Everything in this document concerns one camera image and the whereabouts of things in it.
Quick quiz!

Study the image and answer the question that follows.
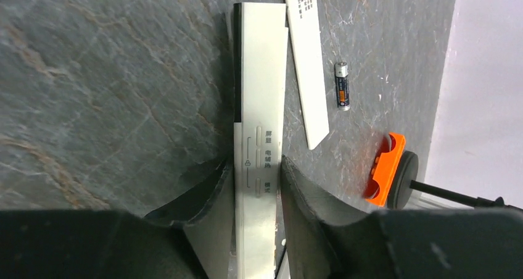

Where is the black AAA battery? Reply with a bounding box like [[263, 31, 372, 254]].
[[334, 61, 350, 111]]

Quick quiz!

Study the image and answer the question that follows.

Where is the orange plastic basket piece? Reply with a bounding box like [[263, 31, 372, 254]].
[[363, 132, 406, 207]]

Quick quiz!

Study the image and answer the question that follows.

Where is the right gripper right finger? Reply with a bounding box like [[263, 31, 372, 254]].
[[280, 156, 376, 278]]

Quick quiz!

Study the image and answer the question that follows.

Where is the white remote control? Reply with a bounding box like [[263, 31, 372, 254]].
[[232, 2, 289, 278]]

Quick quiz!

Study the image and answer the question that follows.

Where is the black microphone stand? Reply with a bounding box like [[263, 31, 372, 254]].
[[386, 151, 522, 212]]

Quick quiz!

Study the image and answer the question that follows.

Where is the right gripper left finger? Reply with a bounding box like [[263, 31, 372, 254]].
[[144, 158, 234, 278]]

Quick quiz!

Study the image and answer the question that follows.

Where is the white remote battery cover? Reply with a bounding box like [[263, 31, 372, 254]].
[[285, 0, 329, 150]]

